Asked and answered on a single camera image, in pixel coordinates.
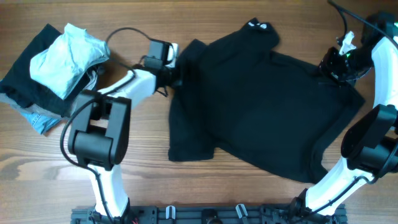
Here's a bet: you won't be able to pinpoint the black polo shirt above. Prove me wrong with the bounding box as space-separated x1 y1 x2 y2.
168 18 364 184

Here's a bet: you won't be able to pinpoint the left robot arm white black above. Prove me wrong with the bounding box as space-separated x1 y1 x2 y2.
60 55 177 223

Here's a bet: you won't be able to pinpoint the light blue folded shirt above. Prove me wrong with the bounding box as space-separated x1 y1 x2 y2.
29 24 110 100

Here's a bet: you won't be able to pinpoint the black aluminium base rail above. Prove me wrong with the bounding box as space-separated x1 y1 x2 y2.
70 204 348 224

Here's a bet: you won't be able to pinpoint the black folded garment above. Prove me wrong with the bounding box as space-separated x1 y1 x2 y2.
0 24 94 118

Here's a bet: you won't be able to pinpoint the blue denim jeans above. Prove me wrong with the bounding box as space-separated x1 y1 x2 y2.
20 112 60 135

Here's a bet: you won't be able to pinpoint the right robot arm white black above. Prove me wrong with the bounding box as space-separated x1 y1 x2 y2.
288 12 397 223

